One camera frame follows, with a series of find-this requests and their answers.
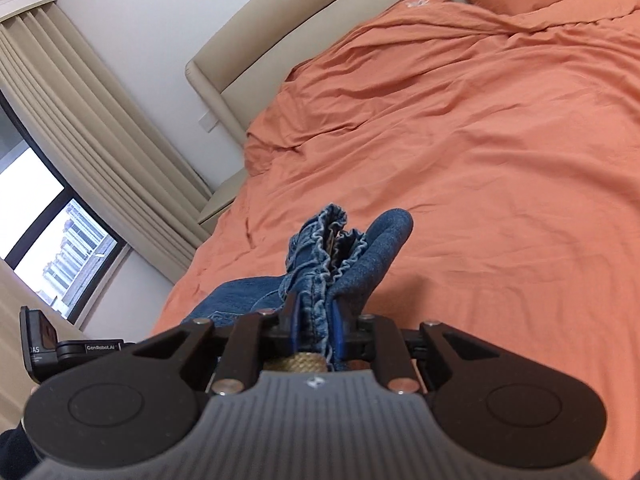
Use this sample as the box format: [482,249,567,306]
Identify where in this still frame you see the blue denim jeans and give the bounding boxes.
[183,204,413,370]

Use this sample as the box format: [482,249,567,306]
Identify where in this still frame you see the beige pleated curtain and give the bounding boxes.
[1,3,212,282]

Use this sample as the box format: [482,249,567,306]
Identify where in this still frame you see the orange duvet cover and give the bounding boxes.
[156,0,639,479]

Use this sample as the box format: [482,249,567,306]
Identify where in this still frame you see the beige upholstered headboard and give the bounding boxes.
[184,0,467,226]

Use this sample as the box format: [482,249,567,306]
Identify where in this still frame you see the window with dark frame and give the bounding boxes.
[1,98,125,323]

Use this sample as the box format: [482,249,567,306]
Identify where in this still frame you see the white wall switch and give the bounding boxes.
[198,110,219,133]

